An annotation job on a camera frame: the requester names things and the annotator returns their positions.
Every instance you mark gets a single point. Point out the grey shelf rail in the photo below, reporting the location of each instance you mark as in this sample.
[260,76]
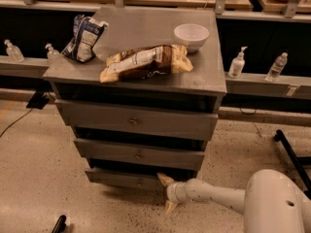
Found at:
[247,84]

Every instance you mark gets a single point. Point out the clear pump bottle near cabinet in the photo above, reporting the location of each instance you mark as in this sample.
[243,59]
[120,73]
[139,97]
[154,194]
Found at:
[52,53]

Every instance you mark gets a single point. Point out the black object bottom edge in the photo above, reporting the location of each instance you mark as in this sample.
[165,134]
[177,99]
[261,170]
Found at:
[60,225]

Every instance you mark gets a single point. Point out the black floor box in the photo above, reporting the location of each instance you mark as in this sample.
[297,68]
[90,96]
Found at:
[38,101]

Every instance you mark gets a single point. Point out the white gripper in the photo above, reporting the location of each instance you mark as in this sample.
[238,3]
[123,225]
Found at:
[175,190]

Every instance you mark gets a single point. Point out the black stand leg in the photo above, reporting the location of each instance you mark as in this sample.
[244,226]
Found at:
[299,162]

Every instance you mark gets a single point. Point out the clear pump bottle far left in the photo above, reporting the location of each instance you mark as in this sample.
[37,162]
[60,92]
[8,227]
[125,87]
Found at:
[13,52]

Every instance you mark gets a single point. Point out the yellow brown chip bag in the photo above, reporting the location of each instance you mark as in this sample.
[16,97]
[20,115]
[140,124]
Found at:
[144,63]

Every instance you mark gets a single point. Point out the white pump bottle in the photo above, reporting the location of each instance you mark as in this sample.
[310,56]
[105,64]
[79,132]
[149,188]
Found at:
[237,64]

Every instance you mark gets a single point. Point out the grey top drawer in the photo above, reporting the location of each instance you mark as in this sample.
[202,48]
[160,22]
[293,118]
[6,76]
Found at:
[167,123]

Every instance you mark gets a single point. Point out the blue white snack bag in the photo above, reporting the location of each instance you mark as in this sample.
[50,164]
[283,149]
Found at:
[86,32]

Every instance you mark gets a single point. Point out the grey middle drawer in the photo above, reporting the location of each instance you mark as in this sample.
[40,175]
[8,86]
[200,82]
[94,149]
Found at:
[137,154]

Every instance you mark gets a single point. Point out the grey bottom drawer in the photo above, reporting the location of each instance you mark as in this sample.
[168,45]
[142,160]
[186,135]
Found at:
[137,176]

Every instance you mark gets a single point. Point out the clear water bottle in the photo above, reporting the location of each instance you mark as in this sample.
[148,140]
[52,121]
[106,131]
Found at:
[277,67]

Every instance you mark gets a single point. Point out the grey drawer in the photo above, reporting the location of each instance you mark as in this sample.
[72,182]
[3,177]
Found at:
[137,154]
[137,176]
[167,123]

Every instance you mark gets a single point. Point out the white bowl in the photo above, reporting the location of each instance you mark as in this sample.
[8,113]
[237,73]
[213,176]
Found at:
[192,36]

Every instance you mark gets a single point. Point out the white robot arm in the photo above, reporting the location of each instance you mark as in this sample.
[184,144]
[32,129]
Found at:
[270,203]

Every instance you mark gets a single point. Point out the grey drawer cabinet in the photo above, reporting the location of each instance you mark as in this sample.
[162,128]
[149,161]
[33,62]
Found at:
[200,91]

